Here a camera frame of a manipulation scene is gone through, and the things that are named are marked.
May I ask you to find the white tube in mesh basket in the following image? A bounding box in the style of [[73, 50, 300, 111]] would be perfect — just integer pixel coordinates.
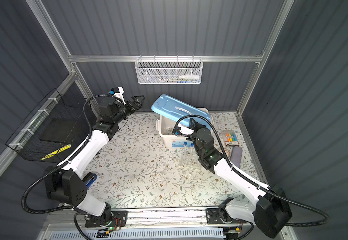
[[179, 75, 201, 82]]

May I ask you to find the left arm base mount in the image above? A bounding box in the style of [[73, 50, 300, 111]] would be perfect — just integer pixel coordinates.
[[85, 211, 129, 228]]

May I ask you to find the white wire mesh basket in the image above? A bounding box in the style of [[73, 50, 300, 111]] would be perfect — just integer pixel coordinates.
[[135, 59, 204, 85]]

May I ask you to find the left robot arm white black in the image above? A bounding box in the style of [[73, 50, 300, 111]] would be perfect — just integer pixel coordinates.
[[45, 96, 145, 222]]

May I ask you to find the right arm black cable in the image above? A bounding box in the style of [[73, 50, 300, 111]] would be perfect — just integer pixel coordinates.
[[173, 114, 330, 227]]

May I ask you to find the blue plastic bin lid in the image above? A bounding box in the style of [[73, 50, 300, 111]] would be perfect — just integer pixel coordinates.
[[151, 95, 212, 130]]

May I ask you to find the aluminium rail front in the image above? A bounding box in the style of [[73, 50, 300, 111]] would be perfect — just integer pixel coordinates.
[[44, 206, 292, 230]]

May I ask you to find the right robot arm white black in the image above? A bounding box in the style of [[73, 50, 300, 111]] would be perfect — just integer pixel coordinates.
[[173, 115, 292, 239]]

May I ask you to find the black wire mesh basket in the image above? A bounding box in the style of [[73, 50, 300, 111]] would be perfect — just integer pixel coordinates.
[[6, 89, 96, 163]]

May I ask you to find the colourful marker pack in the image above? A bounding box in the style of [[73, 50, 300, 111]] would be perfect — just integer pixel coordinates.
[[222, 130, 239, 147]]

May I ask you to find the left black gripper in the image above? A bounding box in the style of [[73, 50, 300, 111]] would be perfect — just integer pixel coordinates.
[[113, 95, 144, 126]]

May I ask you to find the white plastic storage bin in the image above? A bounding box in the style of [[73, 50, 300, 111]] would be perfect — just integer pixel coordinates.
[[156, 108, 214, 149]]

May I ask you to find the black pad in basket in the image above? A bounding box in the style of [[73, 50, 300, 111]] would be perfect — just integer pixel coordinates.
[[40, 119, 81, 144]]

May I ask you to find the yellow black striped tape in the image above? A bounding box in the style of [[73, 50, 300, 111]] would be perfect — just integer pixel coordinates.
[[41, 144, 72, 161]]

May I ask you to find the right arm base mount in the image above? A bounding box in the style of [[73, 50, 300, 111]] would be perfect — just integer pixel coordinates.
[[205, 208, 245, 225]]

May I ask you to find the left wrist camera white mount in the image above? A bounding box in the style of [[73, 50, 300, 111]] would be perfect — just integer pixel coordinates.
[[109, 87, 126, 105]]

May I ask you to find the clear plastic test tube rack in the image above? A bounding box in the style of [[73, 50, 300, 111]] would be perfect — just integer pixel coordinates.
[[179, 146, 200, 177]]

